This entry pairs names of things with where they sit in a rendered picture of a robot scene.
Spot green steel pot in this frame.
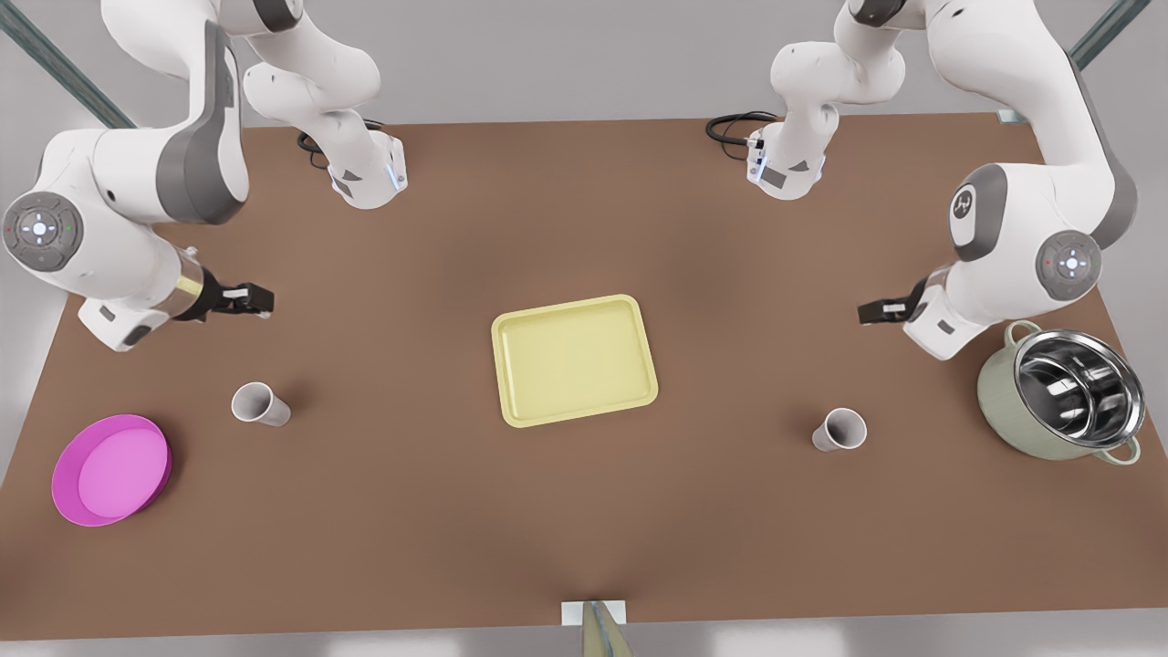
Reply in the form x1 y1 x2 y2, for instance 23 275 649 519
977 320 1147 466

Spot yellow tray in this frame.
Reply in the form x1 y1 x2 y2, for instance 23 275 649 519
491 294 660 429

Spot pink bowl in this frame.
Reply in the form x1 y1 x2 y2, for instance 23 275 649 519
51 414 172 527

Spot white cup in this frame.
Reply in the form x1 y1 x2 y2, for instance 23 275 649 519
812 408 868 454
231 381 292 429

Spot black cable loop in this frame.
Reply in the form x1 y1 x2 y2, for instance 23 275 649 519
705 111 782 151
297 119 387 171

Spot silver frame post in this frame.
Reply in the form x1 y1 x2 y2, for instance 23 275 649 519
560 600 634 657
997 0 1152 125
0 0 138 130

